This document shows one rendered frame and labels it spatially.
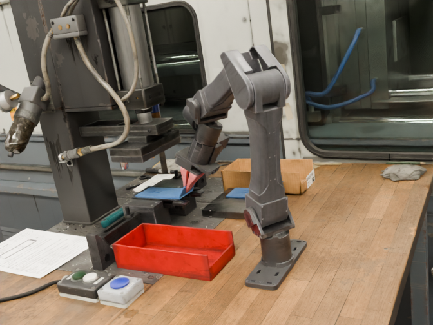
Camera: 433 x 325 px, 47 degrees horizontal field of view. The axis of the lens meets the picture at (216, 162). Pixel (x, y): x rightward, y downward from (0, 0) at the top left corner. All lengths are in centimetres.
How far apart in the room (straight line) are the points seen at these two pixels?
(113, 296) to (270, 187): 38
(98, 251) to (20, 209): 183
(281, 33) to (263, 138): 80
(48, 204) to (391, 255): 203
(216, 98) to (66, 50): 45
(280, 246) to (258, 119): 27
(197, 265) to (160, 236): 21
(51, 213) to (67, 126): 141
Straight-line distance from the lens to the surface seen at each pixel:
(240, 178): 151
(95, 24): 129
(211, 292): 103
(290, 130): 177
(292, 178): 144
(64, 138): 144
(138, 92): 127
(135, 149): 124
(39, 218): 289
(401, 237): 119
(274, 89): 94
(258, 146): 97
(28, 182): 285
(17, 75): 270
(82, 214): 151
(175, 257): 109
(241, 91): 94
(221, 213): 136
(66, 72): 138
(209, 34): 191
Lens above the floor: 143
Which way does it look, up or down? 16 degrees down
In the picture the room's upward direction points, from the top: 8 degrees counter-clockwise
